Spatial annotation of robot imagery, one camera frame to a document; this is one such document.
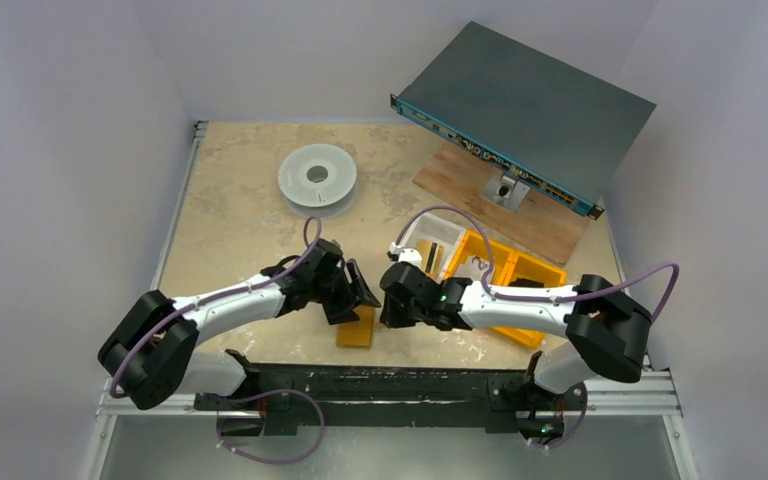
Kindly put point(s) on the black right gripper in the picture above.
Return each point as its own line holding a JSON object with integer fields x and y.
{"x": 393, "y": 291}

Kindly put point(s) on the grey metal stand bracket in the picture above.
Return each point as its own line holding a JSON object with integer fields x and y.
{"x": 505, "y": 191}

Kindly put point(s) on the yellow leather card holder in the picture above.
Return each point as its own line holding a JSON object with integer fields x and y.
{"x": 357, "y": 334}

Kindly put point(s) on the gold credit cards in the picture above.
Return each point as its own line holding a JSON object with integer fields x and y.
{"x": 431, "y": 253}

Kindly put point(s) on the yellow plastic bin right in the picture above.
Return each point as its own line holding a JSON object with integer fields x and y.
{"x": 539, "y": 274}

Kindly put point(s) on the white plastic bin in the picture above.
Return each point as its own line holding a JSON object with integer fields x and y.
{"x": 435, "y": 230}

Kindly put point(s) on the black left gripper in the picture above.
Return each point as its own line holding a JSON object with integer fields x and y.
{"x": 341, "y": 310}

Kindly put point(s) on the blue grey network switch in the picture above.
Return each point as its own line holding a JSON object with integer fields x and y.
{"x": 542, "y": 122}

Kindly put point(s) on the yellow plastic bin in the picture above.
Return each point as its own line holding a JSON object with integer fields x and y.
{"x": 473, "y": 244}
{"x": 539, "y": 274}

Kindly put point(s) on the aluminium frame rail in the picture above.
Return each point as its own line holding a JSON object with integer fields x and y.
{"x": 104, "y": 423}

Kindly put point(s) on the brown wooden board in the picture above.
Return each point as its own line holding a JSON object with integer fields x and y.
{"x": 538, "y": 223}

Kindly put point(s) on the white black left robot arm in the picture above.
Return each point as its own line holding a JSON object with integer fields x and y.
{"x": 151, "y": 350}

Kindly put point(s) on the white filament spool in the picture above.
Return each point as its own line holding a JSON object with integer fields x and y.
{"x": 319, "y": 180}

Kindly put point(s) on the yellow plastic bin middle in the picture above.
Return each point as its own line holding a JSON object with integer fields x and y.
{"x": 473, "y": 244}

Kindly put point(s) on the white card in bin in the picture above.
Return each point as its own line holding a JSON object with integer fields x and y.
{"x": 476, "y": 267}

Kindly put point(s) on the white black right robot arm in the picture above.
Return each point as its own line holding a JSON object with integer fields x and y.
{"x": 605, "y": 332}

